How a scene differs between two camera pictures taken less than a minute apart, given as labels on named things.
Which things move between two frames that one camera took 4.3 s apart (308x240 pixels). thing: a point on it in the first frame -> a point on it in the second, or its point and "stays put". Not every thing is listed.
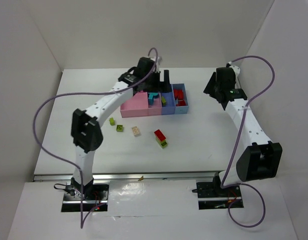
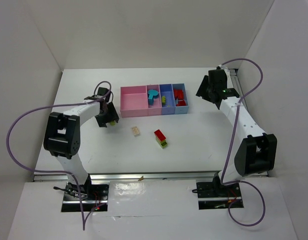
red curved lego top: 181,102 stays put
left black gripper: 158,83 -> 110,116
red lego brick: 180,94 stays put
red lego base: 178,93 stays put
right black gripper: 212,87 -> 203,88
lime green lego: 163,100 stays put
